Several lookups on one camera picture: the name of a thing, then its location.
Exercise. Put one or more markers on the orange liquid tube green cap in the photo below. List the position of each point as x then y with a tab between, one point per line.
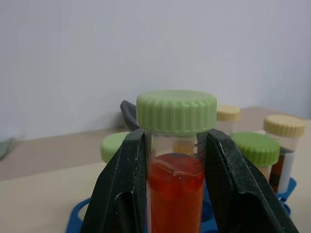
257	149

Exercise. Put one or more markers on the brown liquid tube cream cap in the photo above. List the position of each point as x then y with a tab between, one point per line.
228	112
284	126

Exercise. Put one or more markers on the grey foam face pad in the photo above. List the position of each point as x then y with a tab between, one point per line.
128	114

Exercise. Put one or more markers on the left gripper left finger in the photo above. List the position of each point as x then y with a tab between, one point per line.
114	189

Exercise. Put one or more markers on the red liquid tube green cap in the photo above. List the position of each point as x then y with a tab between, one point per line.
176	111
111	148

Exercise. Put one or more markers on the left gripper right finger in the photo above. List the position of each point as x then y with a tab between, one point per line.
238	194

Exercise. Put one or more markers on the blue tube rack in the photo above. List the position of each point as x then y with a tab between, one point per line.
76	213

